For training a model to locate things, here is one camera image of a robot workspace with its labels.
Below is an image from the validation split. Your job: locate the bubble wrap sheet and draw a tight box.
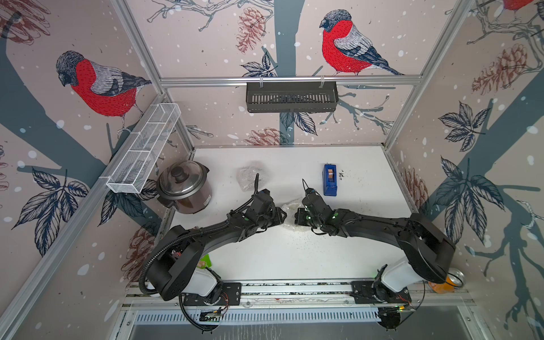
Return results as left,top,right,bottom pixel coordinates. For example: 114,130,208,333
236,161,271,192
281,198,310,232

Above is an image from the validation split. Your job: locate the blue tape dispenser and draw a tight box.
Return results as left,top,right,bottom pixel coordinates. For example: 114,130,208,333
322,164,338,196

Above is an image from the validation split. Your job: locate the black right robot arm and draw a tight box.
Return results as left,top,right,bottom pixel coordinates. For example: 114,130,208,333
295,188,456,301

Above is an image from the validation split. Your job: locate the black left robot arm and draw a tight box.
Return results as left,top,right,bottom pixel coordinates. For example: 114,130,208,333
138,189,287,301

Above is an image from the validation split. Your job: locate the green snack packet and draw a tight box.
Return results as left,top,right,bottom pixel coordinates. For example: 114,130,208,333
198,254,212,269

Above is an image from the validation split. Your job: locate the steel rice cooker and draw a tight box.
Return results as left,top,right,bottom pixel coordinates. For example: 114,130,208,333
157,160,212,215

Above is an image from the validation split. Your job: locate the small circuit board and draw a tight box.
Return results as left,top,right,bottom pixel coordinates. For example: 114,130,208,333
198,310,223,323

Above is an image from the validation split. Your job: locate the orange soda can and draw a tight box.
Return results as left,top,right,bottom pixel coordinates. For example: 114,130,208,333
428,268,466,294

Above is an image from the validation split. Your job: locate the black corrugated cable conduit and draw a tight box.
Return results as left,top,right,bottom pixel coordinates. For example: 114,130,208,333
138,220,230,295

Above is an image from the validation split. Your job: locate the aluminium mounting rail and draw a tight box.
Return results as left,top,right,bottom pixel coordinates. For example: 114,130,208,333
122,278,475,309

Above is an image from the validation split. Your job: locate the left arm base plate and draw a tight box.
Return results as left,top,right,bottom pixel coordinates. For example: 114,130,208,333
182,283,242,307

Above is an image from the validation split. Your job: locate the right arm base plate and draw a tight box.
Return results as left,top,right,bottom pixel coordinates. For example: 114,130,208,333
350,280,412,305

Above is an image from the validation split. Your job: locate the black hanging wire basket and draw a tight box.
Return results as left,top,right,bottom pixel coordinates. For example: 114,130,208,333
246,82,339,113

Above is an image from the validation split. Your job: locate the white mesh wall shelf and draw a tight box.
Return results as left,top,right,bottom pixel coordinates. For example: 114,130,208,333
106,103,181,194

